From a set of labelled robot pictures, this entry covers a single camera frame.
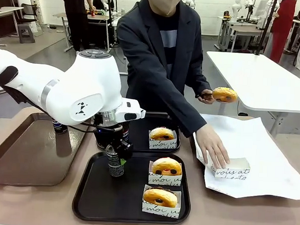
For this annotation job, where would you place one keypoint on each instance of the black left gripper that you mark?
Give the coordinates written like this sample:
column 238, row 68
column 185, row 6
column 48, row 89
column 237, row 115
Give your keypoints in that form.
column 109, row 135

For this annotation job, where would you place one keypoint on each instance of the black white patterned can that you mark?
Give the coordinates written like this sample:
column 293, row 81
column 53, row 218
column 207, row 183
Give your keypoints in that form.
column 115, row 165

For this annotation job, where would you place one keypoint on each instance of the plain glazed donut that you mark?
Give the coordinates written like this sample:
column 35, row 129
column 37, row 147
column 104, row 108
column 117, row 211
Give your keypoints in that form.
column 161, row 133

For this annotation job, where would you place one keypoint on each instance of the printed white paper donut box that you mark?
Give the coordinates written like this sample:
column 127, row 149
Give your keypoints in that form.
column 165, row 180
column 234, row 169
column 160, row 211

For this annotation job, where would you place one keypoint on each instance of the yellow sprinkled donut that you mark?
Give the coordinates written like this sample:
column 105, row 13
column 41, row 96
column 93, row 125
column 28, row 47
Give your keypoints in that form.
column 225, row 94

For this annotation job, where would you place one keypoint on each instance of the person's left forearm dark sleeve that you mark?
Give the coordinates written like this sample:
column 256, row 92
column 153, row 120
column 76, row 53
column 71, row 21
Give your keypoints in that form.
column 198, row 82

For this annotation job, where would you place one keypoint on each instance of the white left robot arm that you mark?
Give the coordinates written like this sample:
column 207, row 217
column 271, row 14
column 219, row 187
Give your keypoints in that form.
column 86, row 84

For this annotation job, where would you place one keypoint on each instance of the person's right forearm dark sleeve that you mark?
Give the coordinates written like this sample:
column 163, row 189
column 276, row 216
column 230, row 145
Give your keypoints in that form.
column 182, row 109

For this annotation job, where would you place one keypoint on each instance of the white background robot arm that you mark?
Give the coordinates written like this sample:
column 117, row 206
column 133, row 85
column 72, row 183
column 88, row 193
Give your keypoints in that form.
column 235, row 9

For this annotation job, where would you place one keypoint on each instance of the person's right hand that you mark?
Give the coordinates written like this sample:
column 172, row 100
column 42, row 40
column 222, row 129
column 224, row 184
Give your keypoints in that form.
column 213, row 147

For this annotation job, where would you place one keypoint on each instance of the person's left hand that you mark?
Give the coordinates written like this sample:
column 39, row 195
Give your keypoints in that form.
column 208, row 98

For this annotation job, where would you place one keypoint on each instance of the black plastic tray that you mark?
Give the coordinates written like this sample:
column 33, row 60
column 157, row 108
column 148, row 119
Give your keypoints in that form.
column 139, row 139
column 99, row 197

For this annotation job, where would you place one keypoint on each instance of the person's torso in dark jacket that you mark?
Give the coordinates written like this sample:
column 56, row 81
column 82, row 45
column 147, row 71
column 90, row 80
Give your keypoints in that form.
column 147, row 55

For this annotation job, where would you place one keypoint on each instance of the brown plastic tray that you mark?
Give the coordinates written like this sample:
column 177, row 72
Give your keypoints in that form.
column 19, row 149

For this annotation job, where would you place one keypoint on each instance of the dark cluttered work desk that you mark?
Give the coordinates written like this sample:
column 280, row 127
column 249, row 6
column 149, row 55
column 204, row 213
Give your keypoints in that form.
column 97, row 23

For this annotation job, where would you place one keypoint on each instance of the white paper sheet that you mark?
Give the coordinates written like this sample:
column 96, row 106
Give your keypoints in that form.
column 263, row 147

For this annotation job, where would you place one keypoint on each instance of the standing person in black clothes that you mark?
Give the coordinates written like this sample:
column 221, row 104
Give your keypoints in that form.
column 77, row 19

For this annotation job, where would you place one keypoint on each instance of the small red object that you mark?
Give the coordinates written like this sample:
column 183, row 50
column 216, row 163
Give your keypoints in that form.
column 92, row 14

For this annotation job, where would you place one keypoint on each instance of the black tripod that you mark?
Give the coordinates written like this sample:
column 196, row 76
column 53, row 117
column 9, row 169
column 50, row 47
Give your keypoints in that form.
column 111, row 6

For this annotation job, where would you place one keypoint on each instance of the beige table with white leg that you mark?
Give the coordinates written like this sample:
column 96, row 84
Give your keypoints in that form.
column 63, row 15

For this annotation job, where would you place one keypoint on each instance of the beige face mask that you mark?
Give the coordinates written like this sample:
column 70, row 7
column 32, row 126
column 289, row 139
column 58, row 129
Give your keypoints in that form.
column 165, row 4

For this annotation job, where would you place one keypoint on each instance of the white table with grey legs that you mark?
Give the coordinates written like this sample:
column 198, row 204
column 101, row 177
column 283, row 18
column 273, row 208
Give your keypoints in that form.
column 261, row 80

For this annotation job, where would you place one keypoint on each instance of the grey step stool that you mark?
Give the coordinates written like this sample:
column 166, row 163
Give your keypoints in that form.
column 26, row 33

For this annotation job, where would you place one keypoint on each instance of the grey white work table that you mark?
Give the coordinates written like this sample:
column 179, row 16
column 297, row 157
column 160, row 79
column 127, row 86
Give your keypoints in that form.
column 240, row 29

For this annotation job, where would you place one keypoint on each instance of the black office chair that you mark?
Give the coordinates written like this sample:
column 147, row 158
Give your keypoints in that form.
column 30, row 11

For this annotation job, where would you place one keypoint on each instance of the light wooden desk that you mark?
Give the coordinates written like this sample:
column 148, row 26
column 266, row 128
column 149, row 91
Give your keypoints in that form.
column 7, row 10

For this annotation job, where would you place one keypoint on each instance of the person in red apron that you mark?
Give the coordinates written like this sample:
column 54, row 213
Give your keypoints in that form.
column 282, row 26

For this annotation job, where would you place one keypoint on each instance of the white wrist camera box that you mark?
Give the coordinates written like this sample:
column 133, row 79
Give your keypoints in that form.
column 130, row 111

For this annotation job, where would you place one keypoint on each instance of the white robot near wall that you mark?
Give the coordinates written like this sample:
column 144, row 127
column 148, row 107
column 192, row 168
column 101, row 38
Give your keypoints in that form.
column 190, row 1

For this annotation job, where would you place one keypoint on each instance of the black camera stand pole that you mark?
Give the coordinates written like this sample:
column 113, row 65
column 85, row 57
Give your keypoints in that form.
column 265, row 25

